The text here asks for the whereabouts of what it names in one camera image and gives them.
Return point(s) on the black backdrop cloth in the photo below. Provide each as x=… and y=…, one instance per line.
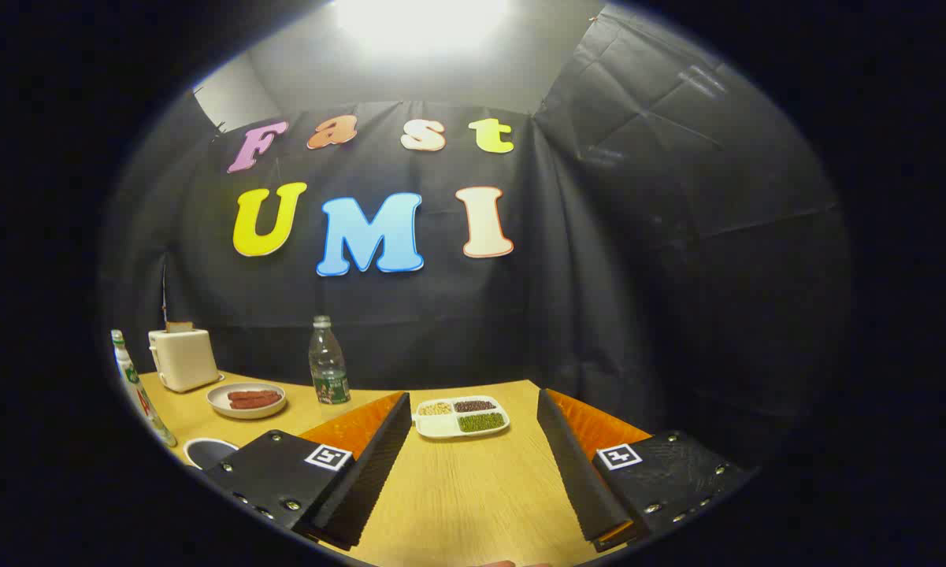
x=441, y=315

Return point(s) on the clear plastic water bottle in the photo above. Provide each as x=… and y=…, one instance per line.
x=328, y=370

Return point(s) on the white round plate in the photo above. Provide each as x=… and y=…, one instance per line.
x=220, y=405

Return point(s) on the cream toaster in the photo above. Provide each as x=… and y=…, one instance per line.
x=183, y=358

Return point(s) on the bread slice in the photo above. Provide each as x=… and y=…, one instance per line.
x=179, y=326

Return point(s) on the wooden table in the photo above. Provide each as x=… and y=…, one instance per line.
x=457, y=488

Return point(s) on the red meat pieces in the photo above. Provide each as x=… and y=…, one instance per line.
x=254, y=399

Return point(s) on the white divided dish with beans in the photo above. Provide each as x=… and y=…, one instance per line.
x=441, y=427

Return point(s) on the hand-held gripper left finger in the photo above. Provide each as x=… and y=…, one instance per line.
x=362, y=488

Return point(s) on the white juice bottle green label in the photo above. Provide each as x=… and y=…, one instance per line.
x=138, y=394

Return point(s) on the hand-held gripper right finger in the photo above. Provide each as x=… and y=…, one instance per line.
x=579, y=480

